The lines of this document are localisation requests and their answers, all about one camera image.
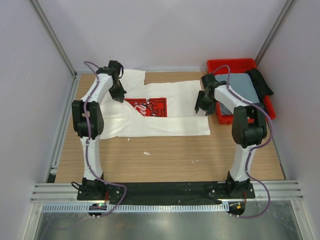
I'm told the slotted cable duct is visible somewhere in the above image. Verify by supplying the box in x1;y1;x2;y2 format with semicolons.
41;202;229;213

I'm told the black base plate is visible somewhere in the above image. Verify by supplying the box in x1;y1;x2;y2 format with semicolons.
76;180;256;206

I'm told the grey folded t shirt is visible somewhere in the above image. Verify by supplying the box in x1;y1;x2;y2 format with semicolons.
215;73;260;116

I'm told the black t shirt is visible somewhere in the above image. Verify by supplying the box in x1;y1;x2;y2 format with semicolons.
245;68;274;103

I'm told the red plastic bin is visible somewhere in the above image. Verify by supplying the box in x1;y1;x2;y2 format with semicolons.
207;58;276;120

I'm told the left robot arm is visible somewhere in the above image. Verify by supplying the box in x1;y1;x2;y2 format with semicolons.
71;60;126;201

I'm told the white t shirt red print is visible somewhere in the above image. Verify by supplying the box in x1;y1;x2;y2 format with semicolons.
100;69;211;140

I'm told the aluminium frame post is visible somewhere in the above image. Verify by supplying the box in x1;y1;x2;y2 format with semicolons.
29;0;77;78
255;0;297;66

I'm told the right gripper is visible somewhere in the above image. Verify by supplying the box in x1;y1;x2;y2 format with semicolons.
194;90;217;116

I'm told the right aluminium frame post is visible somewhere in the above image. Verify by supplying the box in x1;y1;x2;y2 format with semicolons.
255;0;297;66

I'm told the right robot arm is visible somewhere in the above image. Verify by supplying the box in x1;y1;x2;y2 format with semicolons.
194;73;267;198

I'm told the left aluminium frame post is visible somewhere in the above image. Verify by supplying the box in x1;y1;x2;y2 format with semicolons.
29;0;77;78

